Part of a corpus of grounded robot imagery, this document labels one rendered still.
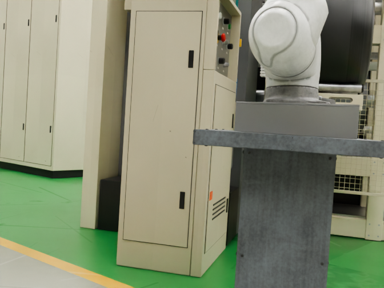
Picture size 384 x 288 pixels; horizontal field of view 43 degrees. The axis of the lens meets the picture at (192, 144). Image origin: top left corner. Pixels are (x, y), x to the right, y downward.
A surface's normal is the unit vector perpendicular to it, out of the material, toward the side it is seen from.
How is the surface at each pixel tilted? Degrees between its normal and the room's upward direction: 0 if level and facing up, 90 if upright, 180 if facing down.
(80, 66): 90
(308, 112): 90
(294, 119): 90
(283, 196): 90
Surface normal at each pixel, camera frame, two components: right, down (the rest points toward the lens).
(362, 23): 0.00, 0.00
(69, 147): 0.77, 0.07
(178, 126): -0.26, 0.02
